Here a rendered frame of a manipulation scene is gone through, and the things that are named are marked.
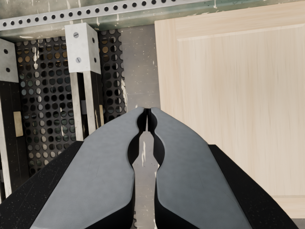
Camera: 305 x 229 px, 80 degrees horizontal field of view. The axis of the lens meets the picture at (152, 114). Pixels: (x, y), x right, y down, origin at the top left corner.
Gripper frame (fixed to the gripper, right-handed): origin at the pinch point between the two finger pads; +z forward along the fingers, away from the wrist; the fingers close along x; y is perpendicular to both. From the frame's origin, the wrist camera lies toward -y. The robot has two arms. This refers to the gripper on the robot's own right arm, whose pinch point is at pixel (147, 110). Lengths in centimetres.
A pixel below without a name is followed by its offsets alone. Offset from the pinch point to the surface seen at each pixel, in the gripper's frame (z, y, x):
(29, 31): 47, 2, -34
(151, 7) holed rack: 44.3, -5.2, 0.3
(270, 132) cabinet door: 29.0, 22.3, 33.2
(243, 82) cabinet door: 36.1, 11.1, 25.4
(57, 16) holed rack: 47, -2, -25
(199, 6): 43.3, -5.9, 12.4
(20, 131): 38, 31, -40
